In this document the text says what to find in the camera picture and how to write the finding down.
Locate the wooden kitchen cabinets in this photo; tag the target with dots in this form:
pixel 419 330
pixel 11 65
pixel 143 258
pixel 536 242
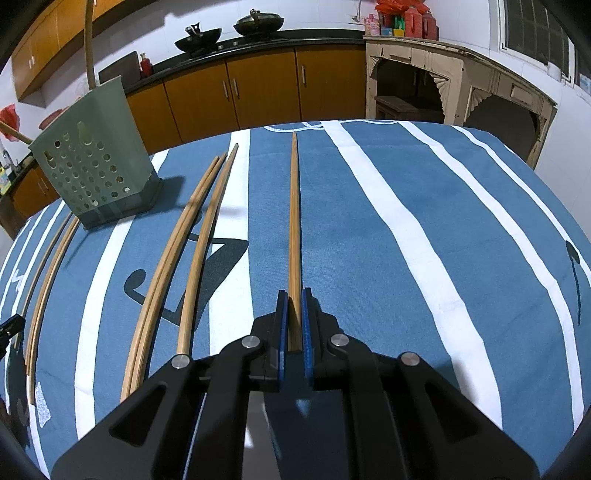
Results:
pixel 46 46
pixel 263 87

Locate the red plastic bag on jugs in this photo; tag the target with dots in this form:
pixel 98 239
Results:
pixel 397 5

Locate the white cup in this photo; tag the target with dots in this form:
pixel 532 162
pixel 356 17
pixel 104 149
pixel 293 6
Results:
pixel 552 70

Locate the wooden lower kitchen cabinets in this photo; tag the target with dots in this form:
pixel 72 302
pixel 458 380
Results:
pixel 263 87

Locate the blue white striped tablecloth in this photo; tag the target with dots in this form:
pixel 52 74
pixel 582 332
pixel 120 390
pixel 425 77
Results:
pixel 392 277

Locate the wall socket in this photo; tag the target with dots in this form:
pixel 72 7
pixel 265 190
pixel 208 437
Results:
pixel 355 19

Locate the worn cream wooden table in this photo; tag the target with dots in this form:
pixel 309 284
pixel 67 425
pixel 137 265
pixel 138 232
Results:
pixel 415 50

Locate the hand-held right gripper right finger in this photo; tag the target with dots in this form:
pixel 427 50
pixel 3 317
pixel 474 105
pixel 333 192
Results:
pixel 307 341

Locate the wooden chopstick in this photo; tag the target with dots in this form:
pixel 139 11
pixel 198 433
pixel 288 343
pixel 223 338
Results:
pixel 129 369
pixel 34 277
pixel 137 369
pixel 294 230
pixel 185 332
pixel 88 46
pixel 16 133
pixel 40 309

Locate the pink bottle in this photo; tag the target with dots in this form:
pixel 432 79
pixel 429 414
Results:
pixel 371 25

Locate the yellow detergent bottle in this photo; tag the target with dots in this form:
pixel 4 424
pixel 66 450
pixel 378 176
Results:
pixel 4 180

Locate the dark cutting board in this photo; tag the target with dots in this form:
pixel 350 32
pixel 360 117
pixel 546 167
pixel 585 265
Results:
pixel 117 69

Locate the metal faucet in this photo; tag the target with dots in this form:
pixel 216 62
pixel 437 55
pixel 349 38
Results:
pixel 7 159

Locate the green perforated utensil holder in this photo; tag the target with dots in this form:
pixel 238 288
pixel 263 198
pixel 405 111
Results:
pixel 106 138

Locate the red plastic bag on wall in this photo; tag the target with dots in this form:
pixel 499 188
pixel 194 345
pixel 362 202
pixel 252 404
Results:
pixel 9 117

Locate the wooden upper kitchen cabinets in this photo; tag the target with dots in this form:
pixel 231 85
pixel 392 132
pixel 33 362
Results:
pixel 46 46

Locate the blue white packet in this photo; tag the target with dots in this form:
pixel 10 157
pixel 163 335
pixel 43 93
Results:
pixel 585 83

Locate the red plastic jug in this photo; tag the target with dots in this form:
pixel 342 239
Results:
pixel 412 25
pixel 430 26

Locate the red bottle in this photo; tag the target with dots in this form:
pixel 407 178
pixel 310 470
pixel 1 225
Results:
pixel 146 66

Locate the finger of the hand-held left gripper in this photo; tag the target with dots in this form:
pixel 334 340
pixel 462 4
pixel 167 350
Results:
pixel 11 324

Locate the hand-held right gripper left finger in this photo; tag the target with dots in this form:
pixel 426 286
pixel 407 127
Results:
pixel 280 341

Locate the small wooden stool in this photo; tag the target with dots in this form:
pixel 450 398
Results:
pixel 392 104

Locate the black wok with lid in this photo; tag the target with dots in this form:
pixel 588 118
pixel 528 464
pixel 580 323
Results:
pixel 258 23

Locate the barred window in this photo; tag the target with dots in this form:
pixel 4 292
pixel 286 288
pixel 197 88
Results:
pixel 531 32

